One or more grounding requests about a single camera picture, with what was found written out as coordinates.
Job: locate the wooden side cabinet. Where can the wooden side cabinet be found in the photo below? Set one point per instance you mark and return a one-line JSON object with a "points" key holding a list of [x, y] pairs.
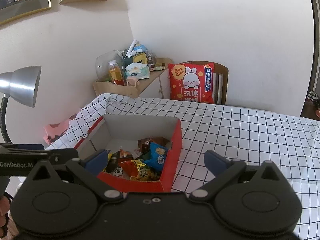
{"points": [[150, 85]]}

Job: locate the dark narrow snack packet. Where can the dark narrow snack packet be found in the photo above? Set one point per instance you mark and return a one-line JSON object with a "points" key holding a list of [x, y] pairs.
{"points": [[113, 162]]}

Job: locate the dark door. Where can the dark door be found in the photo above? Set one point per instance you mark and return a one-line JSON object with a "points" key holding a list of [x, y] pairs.
{"points": [[315, 55]]}

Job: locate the orange drink bottle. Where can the orange drink bottle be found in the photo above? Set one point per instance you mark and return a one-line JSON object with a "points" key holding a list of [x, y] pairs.
{"points": [[116, 75]]}

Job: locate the red cardboard box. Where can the red cardboard box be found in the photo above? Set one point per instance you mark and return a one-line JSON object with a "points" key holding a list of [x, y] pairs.
{"points": [[175, 155]]}

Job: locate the pink spotted cloth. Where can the pink spotted cloth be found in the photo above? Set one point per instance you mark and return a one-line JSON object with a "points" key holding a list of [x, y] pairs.
{"points": [[58, 130]]}

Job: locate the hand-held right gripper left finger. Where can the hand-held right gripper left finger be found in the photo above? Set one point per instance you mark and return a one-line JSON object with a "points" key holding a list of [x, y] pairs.
{"points": [[97, 162]]}

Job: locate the red rabbit cushion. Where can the red rabbit cushion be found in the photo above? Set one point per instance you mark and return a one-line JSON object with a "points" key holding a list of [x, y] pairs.
{"points": [[191, 82]]}

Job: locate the person's left hand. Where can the person's left hand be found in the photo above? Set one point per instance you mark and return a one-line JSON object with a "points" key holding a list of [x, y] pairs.
{"points": [[3, 210]]}

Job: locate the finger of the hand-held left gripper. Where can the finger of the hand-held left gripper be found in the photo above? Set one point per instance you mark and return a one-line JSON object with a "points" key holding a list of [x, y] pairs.
{"points": [[62, 155], [22, 148]]}

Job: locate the tissue pack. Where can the tissue pack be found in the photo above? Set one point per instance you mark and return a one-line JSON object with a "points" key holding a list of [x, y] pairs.
{"points": [[137, 72]]}

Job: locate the blue round container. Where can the blue round container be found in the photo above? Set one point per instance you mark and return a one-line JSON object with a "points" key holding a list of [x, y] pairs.
{"points": [[141, 48]]}

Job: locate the yellow snack packet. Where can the yellow snack packet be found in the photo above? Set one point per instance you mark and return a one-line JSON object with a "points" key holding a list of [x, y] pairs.
{"points": [[109, 156]]}

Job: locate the slatted wooden chair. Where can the slatted wooden chair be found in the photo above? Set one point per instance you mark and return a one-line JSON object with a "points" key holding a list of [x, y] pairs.
{"points": [[222, 85]]}

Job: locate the yellow green box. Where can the yellow green box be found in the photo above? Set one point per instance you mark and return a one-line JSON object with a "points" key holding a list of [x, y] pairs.
{"points": [[140, 59]]}

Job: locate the checked tablecloth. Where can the checked tablecloth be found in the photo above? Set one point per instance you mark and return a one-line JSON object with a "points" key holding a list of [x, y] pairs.
{"points": [[237, 135]]}

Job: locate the silver desk lamp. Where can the silver desk lamp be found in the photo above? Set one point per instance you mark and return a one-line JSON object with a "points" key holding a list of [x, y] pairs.
{"points": [[23, 85]]}

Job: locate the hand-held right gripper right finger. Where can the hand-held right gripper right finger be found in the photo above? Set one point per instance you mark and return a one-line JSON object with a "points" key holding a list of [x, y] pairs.
{"points": [[213, 162]]}

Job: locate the orange snack packet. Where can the orange snack packet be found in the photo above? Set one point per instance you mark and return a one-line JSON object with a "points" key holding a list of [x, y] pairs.
{"points": [[125, 153]]}

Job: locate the white tube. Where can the white tube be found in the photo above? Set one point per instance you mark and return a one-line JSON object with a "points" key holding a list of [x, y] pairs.
{"points": [[131, 47]]}

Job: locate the red yellow chip bag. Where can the red yellow chip bag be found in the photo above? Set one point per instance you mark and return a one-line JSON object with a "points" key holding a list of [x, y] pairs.
{"points": [[140, 170]]}

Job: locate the blue snack packet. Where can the blue snack packet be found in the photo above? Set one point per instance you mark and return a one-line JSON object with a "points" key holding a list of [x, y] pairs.
{"points": [[157, 155]]}

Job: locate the clear plastic container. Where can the clear plastic container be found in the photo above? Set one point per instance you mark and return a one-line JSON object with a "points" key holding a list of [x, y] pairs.
{"points": [[151, 57]]}

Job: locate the flat beige packet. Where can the flat beige packet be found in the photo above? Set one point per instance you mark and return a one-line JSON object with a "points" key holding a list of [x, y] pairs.
{"points": [[158, 67]]}

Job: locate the clear glass jar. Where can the clear glass jar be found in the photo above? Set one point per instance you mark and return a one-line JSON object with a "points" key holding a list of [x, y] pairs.
{"points": [[103, 62]]}

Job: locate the white snack packet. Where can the white snack packet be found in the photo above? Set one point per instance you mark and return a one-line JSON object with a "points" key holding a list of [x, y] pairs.
{"points": [[117, 172]]}

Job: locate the row of shoes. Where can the row of shoes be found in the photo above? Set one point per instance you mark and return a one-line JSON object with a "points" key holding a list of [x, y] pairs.
{"points": [[312, 96]]}

